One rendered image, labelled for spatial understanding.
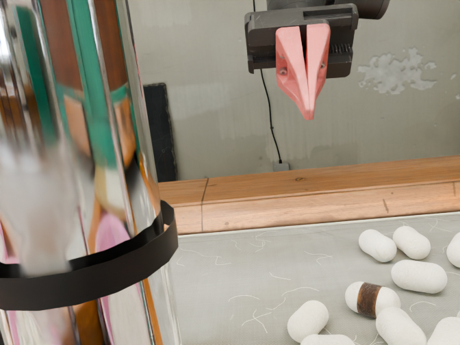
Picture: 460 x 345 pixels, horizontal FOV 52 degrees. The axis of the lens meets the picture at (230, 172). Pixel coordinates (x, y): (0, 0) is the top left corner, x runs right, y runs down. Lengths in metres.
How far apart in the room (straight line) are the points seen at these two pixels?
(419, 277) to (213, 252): 0.18
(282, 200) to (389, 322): 0.22
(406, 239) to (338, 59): 0.18
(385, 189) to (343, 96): 1.92
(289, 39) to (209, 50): 1.91
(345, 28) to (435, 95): 2.09
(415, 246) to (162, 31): 2.05
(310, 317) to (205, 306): 0.09
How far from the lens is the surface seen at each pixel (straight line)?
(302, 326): 0.30
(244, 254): 0.42
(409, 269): 0.35
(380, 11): 0.54
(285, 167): 2.38
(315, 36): 0.42
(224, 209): 0.48
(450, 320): 0.30
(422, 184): 0.51
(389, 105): 2.47
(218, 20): 2.32
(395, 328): 0.29
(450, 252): 0.39
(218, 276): 0.39
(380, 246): 0.39
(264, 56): 0.48
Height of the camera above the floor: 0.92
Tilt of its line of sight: 16 degrees down
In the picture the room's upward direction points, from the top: 6 degrees counter-clockwise
